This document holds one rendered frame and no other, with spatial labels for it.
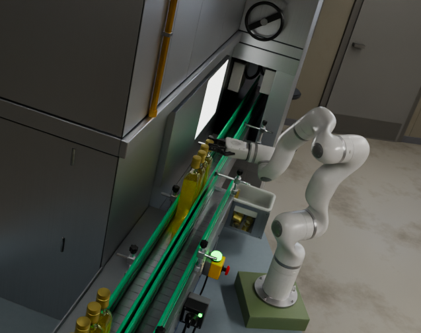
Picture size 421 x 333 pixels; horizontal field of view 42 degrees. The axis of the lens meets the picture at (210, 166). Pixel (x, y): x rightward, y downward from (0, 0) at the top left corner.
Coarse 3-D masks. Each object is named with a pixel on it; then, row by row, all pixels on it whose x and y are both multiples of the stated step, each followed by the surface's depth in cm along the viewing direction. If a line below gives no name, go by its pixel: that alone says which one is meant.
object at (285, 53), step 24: (264, 0) 297; (288, 0) 293; (312, 0) 290; (240, 24) 306; (288, 24) 299; (312, 24) 307; (240, 48) 311; (264, 48) 307; (288, 48) 304; (288, 72) 310
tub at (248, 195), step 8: (240, 184) 273; (240, 192) 275; (248, 192) 274; (256, 192) 272; (264, 192) 271; (240, 200) 258; (248, 200) 274; (256, 200) 274; (264, 200) 273; (272, 200) 265; (264, 208) 257
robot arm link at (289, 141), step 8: (288, 128) 216; (280, 136) 220; (288, 136) 215; (296, 136) 211; (280, 144) 219; (288, 144) 217; (296, 144) 215; (280, 152) 220; (288, 152) 220; (272, 160) 221; (280, 160) 221; (288, 160) 222; (264, 168) 225; (272, 168) 222; (280, 168) 222; (264, 176) 227; (272, 176) 226
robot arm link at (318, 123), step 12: (324, 108) 201; (300, 120) 208; (312, 120) 202; (324, 120) 197; (300, 132) 209; (312, 132) 205; (324, 132) 190; (312, 144) 193; (324, 144) 188; (336, 144) 188; (324, 156) 188; (336, 156) 188
